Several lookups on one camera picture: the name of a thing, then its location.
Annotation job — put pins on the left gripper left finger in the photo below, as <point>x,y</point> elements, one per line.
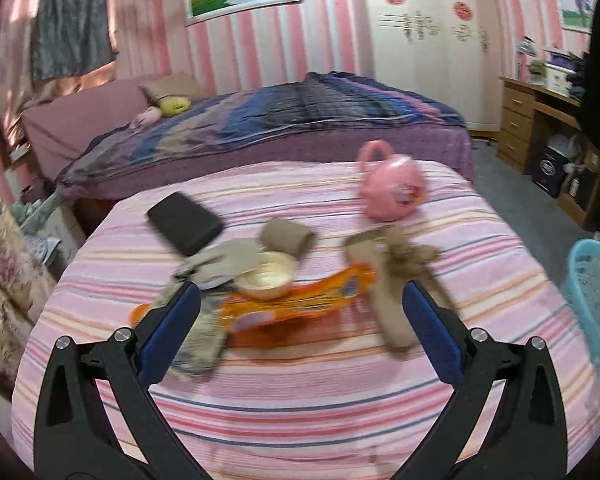
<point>73,437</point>

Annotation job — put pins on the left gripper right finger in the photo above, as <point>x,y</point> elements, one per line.
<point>505,418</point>

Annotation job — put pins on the grey printed snack bag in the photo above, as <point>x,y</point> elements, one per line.
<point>189,342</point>

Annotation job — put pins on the orange snack wrapper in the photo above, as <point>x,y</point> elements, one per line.
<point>240,312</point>

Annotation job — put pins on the brown paper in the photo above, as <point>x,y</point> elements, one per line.
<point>406,259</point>

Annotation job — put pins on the orange round lid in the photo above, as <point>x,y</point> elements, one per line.
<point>138,313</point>

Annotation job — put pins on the floral curtain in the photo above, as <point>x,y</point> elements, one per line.
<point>25,286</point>

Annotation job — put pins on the pink striped bed cover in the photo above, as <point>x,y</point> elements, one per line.
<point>333,402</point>

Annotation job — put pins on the blue plastic basket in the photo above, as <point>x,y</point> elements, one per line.
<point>581,289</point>

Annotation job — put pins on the white bedside cabinet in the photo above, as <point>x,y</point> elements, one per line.
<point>51,230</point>

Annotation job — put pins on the grey face mask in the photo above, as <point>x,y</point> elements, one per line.
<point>221,264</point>

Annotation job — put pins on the black wallet case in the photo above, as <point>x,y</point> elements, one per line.
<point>185,224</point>

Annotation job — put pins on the tan phone case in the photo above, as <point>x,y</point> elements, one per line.
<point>385,296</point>

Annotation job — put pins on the black box under desk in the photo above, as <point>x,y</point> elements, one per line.
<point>548,172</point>

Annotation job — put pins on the brown cardboard tube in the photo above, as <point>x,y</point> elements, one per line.
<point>292,238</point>

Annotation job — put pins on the purple bed with quilt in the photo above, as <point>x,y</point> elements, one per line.
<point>86,146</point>

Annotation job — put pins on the pink plush toy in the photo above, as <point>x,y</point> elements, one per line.
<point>146,118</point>

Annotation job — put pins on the wooden desk with drawers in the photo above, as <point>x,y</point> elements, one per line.
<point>533,117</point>

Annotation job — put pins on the yellow plush toy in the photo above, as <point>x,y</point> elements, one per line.
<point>171,106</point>

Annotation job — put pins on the tan pillow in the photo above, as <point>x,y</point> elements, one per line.
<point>178,85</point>

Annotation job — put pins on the grey hanging cloth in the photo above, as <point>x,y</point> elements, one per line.
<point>70,38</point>

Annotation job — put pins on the white wardrobe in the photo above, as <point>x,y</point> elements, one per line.
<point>448,50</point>

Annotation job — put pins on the small framed picture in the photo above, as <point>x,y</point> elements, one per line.
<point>576,15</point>

